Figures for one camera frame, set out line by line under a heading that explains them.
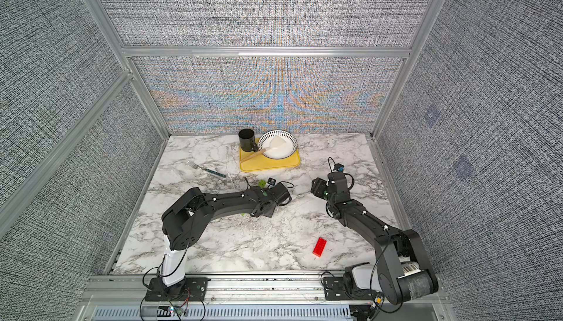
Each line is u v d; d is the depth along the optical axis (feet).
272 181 2.81
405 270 1.40
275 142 3.80
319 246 2.68
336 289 2.40
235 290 2.45
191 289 2.41
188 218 1.72
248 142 3.57
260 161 3.49
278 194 2.43
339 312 2.30
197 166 3.50
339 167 2.62
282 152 3.64
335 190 2.23
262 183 3.29
